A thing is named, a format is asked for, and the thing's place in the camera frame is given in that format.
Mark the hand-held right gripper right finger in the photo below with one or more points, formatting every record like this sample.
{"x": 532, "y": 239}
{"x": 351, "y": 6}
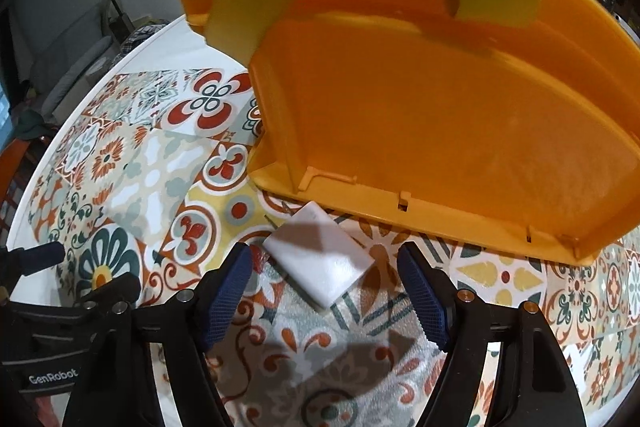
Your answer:
{"x": 425, "y": 302}

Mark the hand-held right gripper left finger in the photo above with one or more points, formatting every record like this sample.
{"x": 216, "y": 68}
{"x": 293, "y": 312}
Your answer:
{"x": 235, "y": 292}

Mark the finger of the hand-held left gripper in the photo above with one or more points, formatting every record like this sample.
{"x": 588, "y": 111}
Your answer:
{"x": 117, "y": 289}
{"x": 42, "y": 255}

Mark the white rectangular block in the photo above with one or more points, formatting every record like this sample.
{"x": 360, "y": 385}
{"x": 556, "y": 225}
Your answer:
{"x": 320, "y": 257}

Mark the orange plastic bin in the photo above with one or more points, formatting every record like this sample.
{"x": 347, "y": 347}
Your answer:
{"x": 425, "y": 117}

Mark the patterned tile table mat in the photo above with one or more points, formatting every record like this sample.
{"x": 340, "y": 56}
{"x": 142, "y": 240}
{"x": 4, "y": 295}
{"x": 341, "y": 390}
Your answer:
{"x": 150, "y": 167}

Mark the grey cushion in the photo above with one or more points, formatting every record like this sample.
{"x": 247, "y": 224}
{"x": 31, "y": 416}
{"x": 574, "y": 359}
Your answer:
{"x": 70, "y": 72}

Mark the camouflage cloth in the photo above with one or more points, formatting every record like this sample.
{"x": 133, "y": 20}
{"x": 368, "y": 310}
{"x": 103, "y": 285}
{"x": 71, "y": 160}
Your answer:
{"x": 142, "y": 38}

